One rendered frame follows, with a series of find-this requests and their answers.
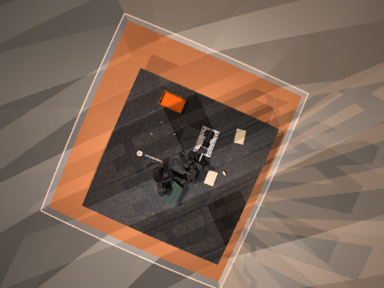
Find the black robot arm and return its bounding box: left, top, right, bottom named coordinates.
left=153, top=161, right=203, bottom=197

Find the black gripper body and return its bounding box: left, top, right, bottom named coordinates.
left=186, top=159, right=210, bottom=175

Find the orange open-top tray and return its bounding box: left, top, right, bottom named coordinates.
left=159, top=90, right=186, bottom=114

